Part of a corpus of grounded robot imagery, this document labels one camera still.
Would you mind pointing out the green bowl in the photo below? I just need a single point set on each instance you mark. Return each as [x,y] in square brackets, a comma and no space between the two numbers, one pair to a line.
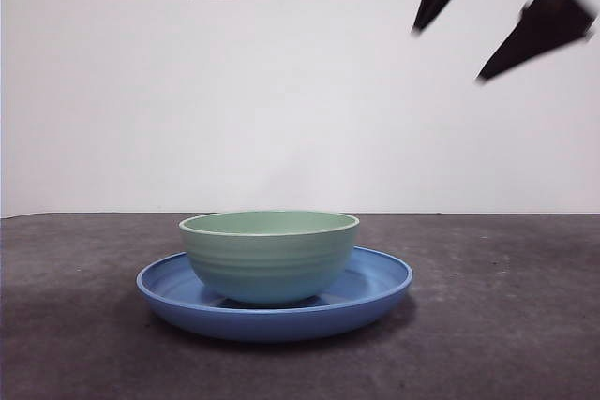
[269,264]

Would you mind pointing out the blue plate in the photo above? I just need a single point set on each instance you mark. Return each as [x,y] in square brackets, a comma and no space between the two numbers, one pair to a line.
[281,325]

